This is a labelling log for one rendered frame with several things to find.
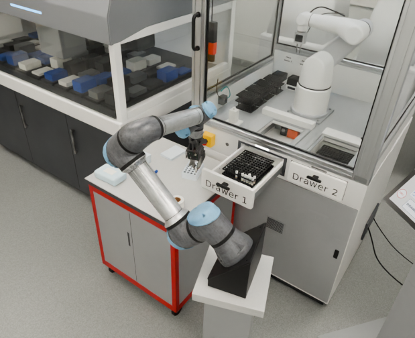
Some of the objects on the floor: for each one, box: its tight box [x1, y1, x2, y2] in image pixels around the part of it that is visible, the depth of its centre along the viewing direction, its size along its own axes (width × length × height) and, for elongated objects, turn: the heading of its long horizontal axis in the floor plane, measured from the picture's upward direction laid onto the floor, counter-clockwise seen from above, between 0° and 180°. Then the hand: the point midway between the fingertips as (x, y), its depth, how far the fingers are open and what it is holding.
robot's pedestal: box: [192, 245, 274, 338], centre depth 180 cm, size 30×30×76 cm
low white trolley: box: [84, 137, 235, 316], centre depth 234 cm, size 58×62×76 cm
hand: (196, 166), depth 207 cm, fingers closed, pressing on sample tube
